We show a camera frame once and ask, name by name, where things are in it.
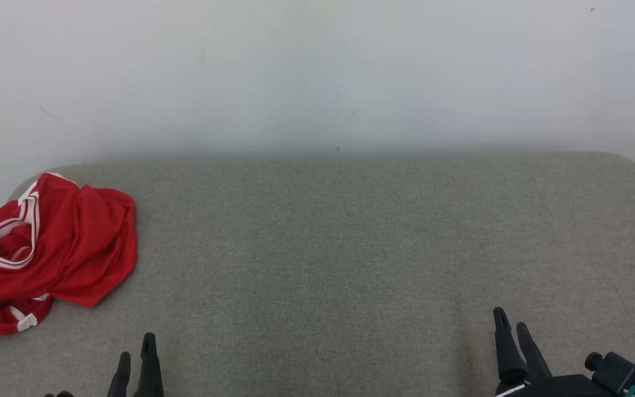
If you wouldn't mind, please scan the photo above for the red sleeveless jersey white trim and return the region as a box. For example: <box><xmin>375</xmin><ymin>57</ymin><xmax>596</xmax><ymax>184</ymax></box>
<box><xmin>0</xmin><ymin>173</ymin><xmax>138</xmax><ymax>309</ymax></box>

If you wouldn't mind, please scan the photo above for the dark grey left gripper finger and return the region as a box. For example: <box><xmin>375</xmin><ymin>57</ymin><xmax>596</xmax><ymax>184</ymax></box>
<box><xmin>108</xmin><ymin>352</ymin><xmax>132</xmax><ymax>397</ymax></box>
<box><xmin>133</xmin><ymin>332</ymin><xmax>165</xmax><ymax>397</ymax></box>

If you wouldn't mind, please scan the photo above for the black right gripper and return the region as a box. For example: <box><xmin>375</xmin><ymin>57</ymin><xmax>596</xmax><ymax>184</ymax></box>
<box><xmin>493</xmin><ymin>307</ymin><xmax>605</xmax><ymax>397</ymax></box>

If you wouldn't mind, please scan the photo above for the grey fabric sofa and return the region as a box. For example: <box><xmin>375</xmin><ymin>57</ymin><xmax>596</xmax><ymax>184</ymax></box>
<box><xmin>0</xmin><ymin>152</ymin><xmax>635</xmax><ymax>397</ymax></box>

